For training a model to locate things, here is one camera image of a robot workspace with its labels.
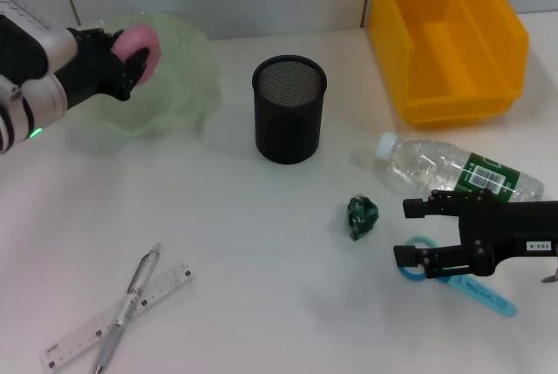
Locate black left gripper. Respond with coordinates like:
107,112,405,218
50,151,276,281
53,26,152,110

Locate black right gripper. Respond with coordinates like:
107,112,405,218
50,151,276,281
392,188,558,281

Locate pink peach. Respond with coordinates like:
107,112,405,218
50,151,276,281
111,24,163,87

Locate green plastic wrapper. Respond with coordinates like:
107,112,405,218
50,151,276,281
346,193,380,242

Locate clear green-label water bottle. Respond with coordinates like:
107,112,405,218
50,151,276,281
375,132,545,203

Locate pale green glass fruit bowl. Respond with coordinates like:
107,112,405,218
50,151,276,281
65,10,223,148

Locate blue scissors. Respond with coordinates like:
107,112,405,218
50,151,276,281
396,235,518,318

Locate black mesh pen cup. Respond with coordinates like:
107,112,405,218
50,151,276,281
251,55,328,166

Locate transparent plastic ruler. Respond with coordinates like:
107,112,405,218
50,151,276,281
40,262,195,370

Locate grey clear pen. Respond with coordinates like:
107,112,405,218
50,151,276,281
89,241,162,374

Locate yellow plastic bin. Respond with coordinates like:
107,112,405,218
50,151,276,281
369,0,531,131

